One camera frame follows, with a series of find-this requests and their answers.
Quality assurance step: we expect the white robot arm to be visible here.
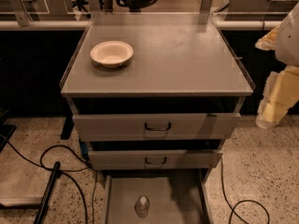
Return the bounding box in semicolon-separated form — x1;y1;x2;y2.
255;4;299;129

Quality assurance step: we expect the middle grey drawer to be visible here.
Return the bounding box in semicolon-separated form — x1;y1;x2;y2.
88;150;221;170

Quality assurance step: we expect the drawer black handle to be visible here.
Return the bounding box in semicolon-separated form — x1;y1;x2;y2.
144;122;172;132
145;157;167;165

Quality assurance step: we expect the middle drawer black handle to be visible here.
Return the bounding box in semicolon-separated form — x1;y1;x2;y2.
145;157;167;165

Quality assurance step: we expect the black bar on floor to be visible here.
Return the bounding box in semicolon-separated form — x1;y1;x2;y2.
34;161;61;224

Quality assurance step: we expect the clear plastic water bottle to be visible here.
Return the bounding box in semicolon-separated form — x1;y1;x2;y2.
135;196;150;218

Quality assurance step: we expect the top drawer black handle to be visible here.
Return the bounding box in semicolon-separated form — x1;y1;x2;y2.
144;122;172;132

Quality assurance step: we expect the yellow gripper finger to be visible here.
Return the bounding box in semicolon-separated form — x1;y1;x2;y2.
255;26;279;50
255;65;299;129

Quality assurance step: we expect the white horizontal rail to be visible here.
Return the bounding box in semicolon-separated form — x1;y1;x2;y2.
0;21;280;31

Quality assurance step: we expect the white paper bowl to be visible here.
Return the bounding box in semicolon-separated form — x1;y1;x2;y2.
90;41;134;68

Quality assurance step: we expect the grey drawer cabinet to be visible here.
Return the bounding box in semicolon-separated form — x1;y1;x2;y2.
59;12;256;179

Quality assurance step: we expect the bottom grey open drawer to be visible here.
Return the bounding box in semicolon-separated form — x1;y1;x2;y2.
101;169;214;224

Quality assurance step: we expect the top grey drawer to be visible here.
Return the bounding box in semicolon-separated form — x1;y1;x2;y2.
73;113;240;142

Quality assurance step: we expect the black floor cable left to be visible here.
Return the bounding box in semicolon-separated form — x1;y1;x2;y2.
0;133;98;224

